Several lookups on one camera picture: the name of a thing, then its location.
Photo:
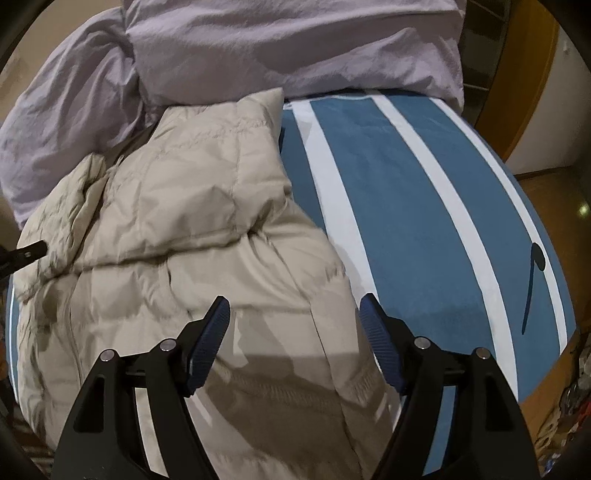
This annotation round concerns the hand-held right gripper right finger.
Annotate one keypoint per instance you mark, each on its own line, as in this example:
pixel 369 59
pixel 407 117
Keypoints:
pixel 378 337

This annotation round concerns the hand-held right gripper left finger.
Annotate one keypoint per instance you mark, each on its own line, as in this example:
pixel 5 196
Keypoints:
pixel 208 341

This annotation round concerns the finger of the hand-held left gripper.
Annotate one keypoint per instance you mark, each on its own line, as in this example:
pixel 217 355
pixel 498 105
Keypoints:
pixel 23 256

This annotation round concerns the beige puffer jacket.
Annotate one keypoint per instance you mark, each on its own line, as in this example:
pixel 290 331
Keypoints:
pixel 184 221

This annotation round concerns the lavender crumpled blanket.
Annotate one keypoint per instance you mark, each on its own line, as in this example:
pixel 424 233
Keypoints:
pixel 69 115

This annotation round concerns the blue white striped bed sheet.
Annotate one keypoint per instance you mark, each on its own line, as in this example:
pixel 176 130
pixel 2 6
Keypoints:
pixel 392 184

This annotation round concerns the floor clutter pile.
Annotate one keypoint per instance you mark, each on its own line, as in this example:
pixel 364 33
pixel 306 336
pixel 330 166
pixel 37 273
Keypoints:
pixel 561 406

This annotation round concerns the lavender pillow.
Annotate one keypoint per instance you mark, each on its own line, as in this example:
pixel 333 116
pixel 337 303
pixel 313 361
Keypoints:
pixel 295 46

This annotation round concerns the dark wardrobe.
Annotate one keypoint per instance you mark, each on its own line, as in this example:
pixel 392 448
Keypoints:
pixel 480 50

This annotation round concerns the wooden door frame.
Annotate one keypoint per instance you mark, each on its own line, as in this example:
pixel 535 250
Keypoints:
pixel 517 97

